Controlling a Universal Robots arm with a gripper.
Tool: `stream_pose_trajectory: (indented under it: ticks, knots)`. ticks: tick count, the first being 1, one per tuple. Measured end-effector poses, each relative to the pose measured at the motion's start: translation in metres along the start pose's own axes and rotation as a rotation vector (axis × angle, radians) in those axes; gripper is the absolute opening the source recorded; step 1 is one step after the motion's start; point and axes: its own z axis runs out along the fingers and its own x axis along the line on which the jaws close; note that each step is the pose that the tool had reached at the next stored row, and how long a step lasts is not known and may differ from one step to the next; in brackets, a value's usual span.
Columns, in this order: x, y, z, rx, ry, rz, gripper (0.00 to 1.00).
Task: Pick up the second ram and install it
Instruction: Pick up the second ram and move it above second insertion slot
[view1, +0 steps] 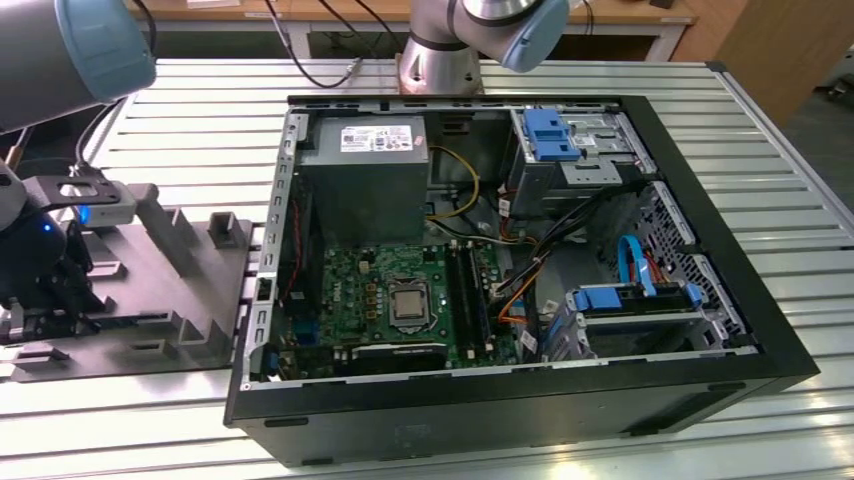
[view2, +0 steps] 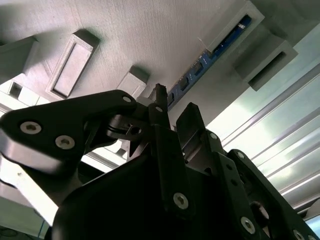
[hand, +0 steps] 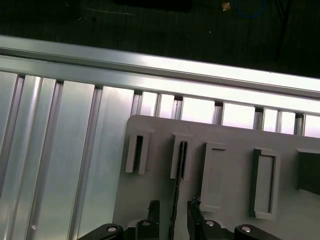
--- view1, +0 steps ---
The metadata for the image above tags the hard disk in blue carrier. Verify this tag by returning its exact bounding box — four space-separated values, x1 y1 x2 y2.
571 283 702 314

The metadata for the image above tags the green motherboard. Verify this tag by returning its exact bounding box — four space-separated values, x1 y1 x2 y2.
270 242 529 379

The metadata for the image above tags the black cable with metal plug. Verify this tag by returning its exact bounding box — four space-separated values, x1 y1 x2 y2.
263 0 367 90

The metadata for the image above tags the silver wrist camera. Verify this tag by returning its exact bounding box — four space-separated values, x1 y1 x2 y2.
23 171 140 229

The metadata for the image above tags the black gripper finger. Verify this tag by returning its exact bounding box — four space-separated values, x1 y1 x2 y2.
0 297 103 346

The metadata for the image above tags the wooden desk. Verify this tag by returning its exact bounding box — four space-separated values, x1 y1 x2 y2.
126 0 699 62

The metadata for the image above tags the black case fan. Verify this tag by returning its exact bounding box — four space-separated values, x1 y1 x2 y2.
278 177 320 321

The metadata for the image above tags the grey metal disk bay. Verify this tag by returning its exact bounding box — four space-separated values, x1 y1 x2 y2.
507 107 659 217
565 284 742 361

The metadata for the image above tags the CPU socket metal frame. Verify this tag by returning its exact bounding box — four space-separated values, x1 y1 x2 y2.
383 277 443 336

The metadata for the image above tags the grey power supply unit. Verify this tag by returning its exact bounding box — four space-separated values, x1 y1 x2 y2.
296 115 432 249

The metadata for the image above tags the silver CPU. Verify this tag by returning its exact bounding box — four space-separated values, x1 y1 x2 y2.
390 289 432 322

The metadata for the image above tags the black white wire bundle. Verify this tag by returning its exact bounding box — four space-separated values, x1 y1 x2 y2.
426 218 537 247

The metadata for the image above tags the black cable bundle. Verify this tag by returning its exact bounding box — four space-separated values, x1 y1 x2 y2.
493 182 646 301

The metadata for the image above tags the black graphics card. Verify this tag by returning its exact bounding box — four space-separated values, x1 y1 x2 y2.
336 339 450 376

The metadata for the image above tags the blue plastic rail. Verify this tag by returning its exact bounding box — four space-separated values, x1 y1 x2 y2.
541 319 569 364

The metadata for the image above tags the blue plastic disk carrier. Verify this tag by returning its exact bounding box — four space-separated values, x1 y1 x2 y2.
523 107 579 162

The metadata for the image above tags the wooden cabinet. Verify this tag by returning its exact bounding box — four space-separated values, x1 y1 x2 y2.
670 0 854 129

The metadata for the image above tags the black chair base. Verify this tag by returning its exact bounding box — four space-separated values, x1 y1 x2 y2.
813 72 854 106

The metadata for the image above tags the blue wire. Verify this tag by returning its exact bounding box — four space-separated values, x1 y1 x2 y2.
617 233 659 296

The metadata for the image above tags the yellow wire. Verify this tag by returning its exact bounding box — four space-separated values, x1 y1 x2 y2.
426 144 483 222

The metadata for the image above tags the grey parts rack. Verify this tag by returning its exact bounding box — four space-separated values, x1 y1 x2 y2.
0 183 266 384

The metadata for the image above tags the orange red wire bundle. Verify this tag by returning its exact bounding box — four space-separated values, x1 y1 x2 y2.
497 284 535 331

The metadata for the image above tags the black PC case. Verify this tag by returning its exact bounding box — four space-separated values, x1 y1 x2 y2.
223 93 821 469

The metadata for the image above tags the black camera cable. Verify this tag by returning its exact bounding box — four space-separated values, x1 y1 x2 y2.
126 0 160 54
72 97 130 174

